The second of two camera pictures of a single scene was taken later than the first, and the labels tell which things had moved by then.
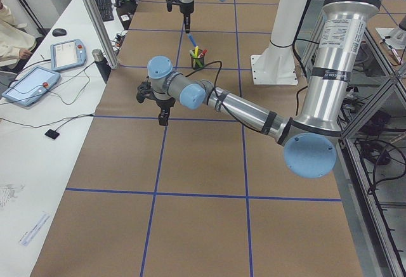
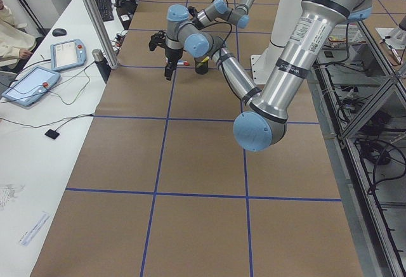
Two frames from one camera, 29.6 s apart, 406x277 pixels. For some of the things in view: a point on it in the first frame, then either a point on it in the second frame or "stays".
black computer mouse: (58, 32) stays
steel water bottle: (103, 64) stays
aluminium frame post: (97, 21) stays
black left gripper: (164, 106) to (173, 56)
